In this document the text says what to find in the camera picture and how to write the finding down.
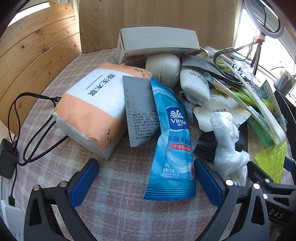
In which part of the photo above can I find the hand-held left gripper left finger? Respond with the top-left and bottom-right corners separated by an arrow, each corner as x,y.
23,158 -> 100,241

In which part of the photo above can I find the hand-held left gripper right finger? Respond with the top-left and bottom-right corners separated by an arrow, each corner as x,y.
194,158 -> 271,241

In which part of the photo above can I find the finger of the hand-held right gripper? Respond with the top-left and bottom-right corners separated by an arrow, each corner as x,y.
246,161 -> 296,194
284,158 -> 296,172

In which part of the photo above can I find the yellow shuttlecock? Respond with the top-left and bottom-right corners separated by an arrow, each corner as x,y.
254,141 -> 287,183

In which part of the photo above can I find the blue wet wipes packet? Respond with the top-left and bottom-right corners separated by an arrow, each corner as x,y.
143,77 -> 197,201

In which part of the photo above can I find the crumpled clear plastic bag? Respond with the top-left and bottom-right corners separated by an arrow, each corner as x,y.
209,112 -> 250,186

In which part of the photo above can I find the black comb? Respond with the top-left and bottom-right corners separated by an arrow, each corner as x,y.
194,122 -> 249,163

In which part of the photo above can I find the green plastic utensil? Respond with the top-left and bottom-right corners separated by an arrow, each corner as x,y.
229,89 -> 274,110

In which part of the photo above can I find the white shower cap packet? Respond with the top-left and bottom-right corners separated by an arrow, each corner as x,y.
193,91 -> 253,132

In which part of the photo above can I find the orange and white tissue pack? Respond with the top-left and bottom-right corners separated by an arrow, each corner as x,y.
53,62 -> 152,160

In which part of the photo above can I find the blue printed paper packet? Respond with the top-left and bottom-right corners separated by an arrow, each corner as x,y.
260,80 -> 287,124

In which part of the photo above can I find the white charger block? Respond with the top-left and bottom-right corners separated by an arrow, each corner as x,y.
0,199 -> 26,234

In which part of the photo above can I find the black power adapter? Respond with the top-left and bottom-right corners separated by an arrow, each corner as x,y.
0,138 -> 18,179

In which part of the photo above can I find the grey striped sachet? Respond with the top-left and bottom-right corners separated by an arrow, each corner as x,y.
122,75 -> 162,148

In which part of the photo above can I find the white lotion tube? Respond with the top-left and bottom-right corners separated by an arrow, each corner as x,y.
180,65 -> 211,102

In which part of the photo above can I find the white round case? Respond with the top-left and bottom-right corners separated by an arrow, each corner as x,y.
145,53 -> 181,88

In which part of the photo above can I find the wooden plank panel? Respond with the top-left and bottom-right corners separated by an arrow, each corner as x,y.
0,2 -> 82,136

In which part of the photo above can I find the white cardboard box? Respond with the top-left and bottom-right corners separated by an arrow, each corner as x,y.
116,28 -> 201,66

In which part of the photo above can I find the light wooden board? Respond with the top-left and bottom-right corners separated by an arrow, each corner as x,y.
79,0 -> 237,54

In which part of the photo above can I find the white plastic loop strap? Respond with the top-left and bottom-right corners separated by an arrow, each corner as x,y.
205,46 -> 285,146

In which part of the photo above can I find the thin black cable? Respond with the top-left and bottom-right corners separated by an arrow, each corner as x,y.
9,162 -> 18,207

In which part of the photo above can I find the black looped cable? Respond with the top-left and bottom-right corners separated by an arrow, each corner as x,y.
8,92 -> 70,166

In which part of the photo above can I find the ring light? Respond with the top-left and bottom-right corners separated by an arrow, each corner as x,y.
242,0 -> 287,39

